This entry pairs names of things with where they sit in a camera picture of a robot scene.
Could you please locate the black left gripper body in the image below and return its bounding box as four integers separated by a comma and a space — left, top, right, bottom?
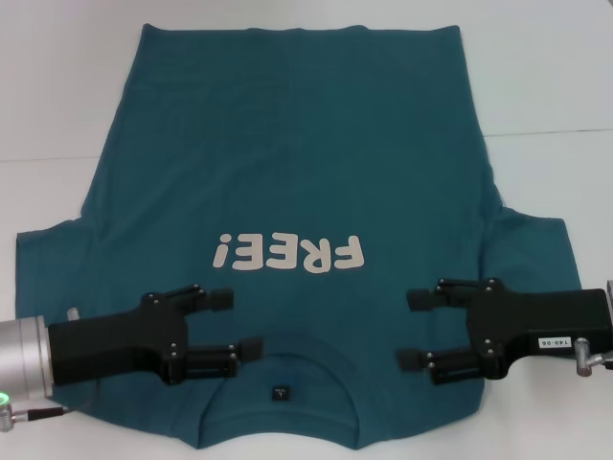
48, 289, 192, 386

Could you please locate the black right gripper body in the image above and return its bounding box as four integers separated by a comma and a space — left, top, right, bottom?
465, 277, 610, 381

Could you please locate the blue shirt with FREE print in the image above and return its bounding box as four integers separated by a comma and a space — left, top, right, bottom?
11, 21, 586, 438

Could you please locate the left arm connector with cable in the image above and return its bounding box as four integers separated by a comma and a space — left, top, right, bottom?
0, 390, 102, 428

